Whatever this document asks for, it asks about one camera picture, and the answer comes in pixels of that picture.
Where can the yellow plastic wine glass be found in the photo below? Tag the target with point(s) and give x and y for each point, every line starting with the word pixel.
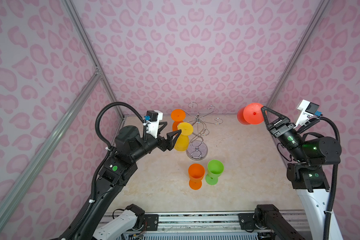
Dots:
pixel 183 140

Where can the orange plastic wine glass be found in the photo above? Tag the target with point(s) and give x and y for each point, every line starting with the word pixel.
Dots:
pixel 196 173
pixel 178 117

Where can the aluminium diagonal frame bar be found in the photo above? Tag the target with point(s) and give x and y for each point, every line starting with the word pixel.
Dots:
pixel 14 197

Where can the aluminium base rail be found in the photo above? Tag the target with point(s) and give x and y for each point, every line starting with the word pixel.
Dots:
pixel 181 226

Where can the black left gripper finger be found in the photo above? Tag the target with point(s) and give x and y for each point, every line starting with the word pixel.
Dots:
pixel 161 126
pixel 172 138

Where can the green plastic wine glass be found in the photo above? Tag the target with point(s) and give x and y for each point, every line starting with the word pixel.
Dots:
pixel 215 168

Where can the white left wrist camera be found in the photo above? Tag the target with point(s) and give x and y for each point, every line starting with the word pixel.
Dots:
pixel 152 120

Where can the red plastic wine glass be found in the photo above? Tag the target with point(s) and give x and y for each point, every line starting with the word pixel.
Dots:
pixel 251 114

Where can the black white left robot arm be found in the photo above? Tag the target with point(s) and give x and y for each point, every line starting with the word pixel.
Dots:
pixel 108 181

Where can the aluminium corner frame post left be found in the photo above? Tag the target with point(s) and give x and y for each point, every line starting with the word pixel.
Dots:
pixel 79 27

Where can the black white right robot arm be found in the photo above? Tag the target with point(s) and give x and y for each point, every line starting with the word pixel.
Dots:
pixel 314 145

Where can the aluminium corner frame post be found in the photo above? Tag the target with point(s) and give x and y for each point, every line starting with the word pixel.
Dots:
pixel 319 14
pixel 79 27

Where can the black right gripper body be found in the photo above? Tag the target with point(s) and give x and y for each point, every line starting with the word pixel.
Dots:
pixel 292 141

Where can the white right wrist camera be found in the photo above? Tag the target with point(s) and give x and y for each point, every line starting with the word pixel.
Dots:
pixel 307 111

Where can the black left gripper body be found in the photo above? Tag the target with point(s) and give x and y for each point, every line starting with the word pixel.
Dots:
pixel 161 143

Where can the aluminium corner frame post right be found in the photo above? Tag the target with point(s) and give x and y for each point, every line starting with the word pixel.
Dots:
pixel 319 14

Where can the chrome wire wine glass rack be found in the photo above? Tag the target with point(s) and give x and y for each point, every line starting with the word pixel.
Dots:
pixel 197 149

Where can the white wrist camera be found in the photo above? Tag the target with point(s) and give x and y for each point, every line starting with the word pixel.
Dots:
pixel 152 120
pixel 307 111

